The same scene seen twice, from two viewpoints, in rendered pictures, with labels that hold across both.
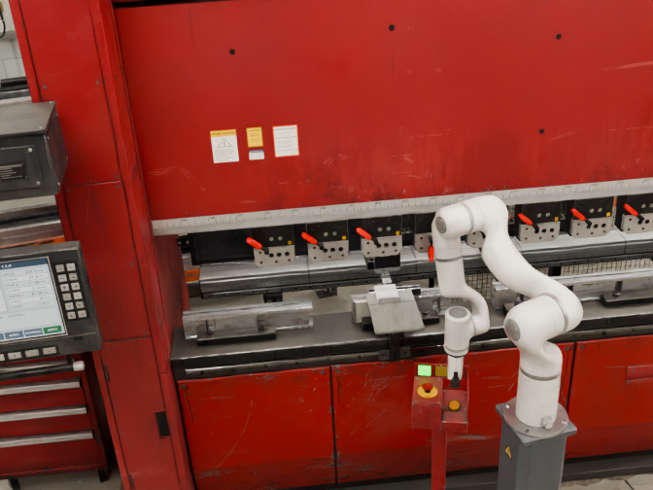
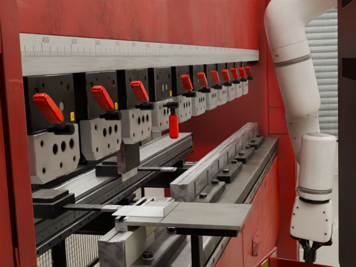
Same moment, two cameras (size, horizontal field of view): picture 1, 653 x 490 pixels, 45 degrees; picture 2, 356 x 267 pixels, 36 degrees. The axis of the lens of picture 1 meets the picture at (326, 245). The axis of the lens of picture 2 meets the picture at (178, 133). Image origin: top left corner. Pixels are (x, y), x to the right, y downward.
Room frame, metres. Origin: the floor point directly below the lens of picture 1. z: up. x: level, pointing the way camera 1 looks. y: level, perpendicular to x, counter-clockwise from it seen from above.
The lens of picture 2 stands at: (2.05, 0.96, 1.35)
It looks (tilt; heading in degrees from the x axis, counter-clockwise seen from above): 7 degrees down; 290
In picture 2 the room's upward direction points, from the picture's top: 2 degrees counter-clockwise
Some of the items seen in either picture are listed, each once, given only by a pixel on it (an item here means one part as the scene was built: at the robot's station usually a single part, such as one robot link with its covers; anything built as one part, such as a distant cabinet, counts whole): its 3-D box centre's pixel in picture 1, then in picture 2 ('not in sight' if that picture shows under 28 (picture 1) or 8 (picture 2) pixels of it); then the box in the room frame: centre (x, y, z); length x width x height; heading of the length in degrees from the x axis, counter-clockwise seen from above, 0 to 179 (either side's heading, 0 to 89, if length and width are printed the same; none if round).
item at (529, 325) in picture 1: (534, 337); not in sight; (1.82, -0.58, 1.30); 0.19 x 0.12 x 0.24; 117
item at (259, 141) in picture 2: not in sight; (256, 142); (2.67, -2.03, 0.89); 0.30 x 0.05 x 0.03; 94
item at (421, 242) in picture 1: (432, 227); (150, 98); (2.62, -0.40, 1.26); 0.15 x 0.09 x 0.17; 94
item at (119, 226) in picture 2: (395, 292); (135, 213); (2.61, -0.26, 0.99); 0.20 x 0.03 x 0.03; 94
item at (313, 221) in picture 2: (456, 359); (312, 215); (2.20, -0.43, 0.95); 0.10 x 0.07 x 0.11; 170
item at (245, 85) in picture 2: not in sight; (237, 78); (2.71, -1.80, 1.26); 0.15 x 0.09 x 0.17; 94
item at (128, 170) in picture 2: (387, 261); (128, 158); (2.61, -0.23, 1.13); 0.10 x 0.02 x 0.10; 94
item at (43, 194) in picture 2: (382, 266); (71, 203); (2.77, -0.22, 1.01); 0.26 x 0.12 x 0.05; 4
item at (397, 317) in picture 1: (394, 311); (190, 214); (2.46, -0.24, 1.00); 0.26 x 0.18 x 0.01; 4
